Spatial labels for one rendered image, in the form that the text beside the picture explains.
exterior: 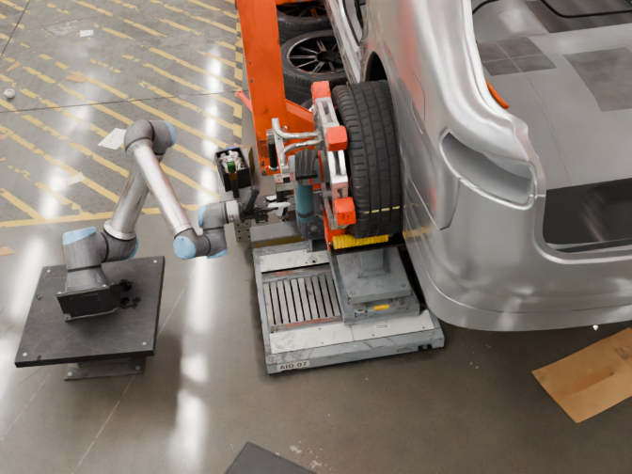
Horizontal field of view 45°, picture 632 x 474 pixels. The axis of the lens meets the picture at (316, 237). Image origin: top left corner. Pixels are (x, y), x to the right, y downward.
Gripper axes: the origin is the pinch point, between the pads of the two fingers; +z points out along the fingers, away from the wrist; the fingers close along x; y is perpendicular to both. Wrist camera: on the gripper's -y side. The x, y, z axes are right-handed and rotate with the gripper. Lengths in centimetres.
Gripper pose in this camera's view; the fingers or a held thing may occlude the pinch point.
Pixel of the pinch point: (286, 200)
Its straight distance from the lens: 312.2
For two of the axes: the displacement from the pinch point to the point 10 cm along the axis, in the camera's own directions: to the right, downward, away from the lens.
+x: 1.5, 6.5, -7.4
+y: 0.6, 7.4, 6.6
